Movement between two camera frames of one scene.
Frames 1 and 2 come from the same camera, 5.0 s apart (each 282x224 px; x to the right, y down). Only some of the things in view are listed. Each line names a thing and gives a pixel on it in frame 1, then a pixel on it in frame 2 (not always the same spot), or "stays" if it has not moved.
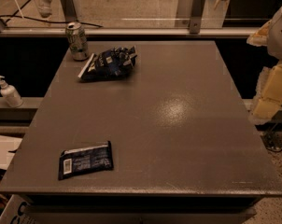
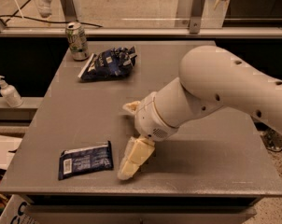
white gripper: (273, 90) to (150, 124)
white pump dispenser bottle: (9, 93) stays
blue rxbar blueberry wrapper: (83, 160) stays
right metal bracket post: (195, 20) stays
